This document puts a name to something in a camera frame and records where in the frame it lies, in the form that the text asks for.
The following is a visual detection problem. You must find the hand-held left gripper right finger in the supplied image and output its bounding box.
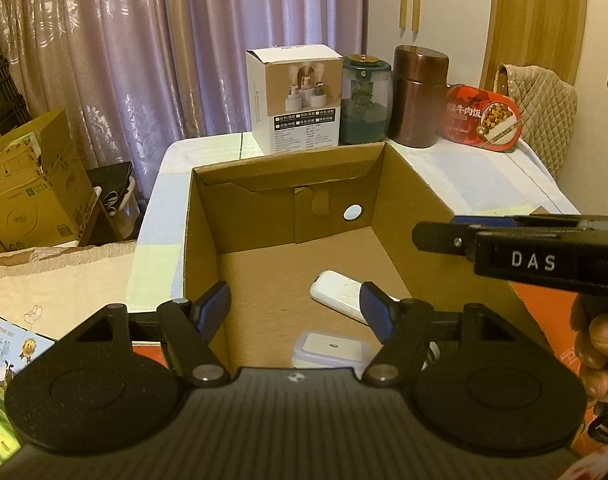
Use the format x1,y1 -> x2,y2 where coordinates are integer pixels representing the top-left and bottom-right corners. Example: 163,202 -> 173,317
359,281 -> 533,386

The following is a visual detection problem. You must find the large brown cardboard box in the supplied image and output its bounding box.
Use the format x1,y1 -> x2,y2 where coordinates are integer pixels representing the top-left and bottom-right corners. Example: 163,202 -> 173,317
183,141 -> 550,376

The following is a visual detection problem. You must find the purple patterned curtain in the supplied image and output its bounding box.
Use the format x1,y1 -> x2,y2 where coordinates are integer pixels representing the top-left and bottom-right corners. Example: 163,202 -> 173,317
0,0 -> 369,201

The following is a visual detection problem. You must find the beige bedspread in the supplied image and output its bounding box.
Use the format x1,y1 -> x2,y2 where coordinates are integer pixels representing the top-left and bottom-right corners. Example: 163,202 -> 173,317
0,240 -> 139,356

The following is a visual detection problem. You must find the white product box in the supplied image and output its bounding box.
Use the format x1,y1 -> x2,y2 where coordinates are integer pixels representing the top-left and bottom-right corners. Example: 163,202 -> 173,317
245,45 -> 343,156

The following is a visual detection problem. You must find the open printed cardboard box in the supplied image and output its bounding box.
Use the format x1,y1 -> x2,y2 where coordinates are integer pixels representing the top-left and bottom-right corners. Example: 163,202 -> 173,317
0,107 -> 98,254

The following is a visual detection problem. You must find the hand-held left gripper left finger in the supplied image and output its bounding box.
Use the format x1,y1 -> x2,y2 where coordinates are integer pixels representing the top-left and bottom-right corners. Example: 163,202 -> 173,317
58,281 -> 233,387

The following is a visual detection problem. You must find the red printed mat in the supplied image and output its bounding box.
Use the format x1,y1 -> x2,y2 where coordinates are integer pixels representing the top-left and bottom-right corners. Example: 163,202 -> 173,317
131,280 -> 608,480

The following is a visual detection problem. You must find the beige quilted cushion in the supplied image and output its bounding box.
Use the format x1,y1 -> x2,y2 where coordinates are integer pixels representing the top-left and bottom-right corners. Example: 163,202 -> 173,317
493,64 -> 578,181

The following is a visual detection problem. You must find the blue milk carton case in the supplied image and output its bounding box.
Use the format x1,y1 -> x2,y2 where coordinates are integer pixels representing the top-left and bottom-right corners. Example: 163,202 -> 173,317
0,314 -> 55,396

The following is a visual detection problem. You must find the wooden door panel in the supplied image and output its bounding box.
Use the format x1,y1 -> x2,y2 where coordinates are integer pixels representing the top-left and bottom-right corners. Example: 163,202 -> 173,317
486,0 -> 587,86

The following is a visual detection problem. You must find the red oval meal box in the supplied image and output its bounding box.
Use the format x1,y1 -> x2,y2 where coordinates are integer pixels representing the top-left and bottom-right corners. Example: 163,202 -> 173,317
441,84 -> 525,153

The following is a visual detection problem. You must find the white lidded container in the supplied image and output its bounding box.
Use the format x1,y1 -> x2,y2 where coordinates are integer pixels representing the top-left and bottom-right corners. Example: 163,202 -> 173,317
291,331 -> 373,372

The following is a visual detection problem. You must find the thick white remote control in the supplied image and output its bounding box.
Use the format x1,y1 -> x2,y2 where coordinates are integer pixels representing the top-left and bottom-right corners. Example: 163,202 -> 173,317
310,270 -> 399,324

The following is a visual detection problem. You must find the person's right hand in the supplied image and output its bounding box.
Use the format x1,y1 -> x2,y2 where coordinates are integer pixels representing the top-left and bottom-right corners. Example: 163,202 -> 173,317
571,291 -> 608,407

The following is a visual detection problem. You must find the green glass jar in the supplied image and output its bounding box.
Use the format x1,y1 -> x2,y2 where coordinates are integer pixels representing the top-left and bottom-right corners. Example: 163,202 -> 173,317
340,54 -> 393,145

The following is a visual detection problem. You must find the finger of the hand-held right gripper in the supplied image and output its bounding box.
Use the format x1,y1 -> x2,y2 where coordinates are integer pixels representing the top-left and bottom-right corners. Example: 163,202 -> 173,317
412,221 -> 478,261
451,214 -> 608,234

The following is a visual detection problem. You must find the brown metal canister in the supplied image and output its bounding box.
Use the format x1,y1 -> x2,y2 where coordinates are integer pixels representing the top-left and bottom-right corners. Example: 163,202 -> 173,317
386,45 -> 449,149

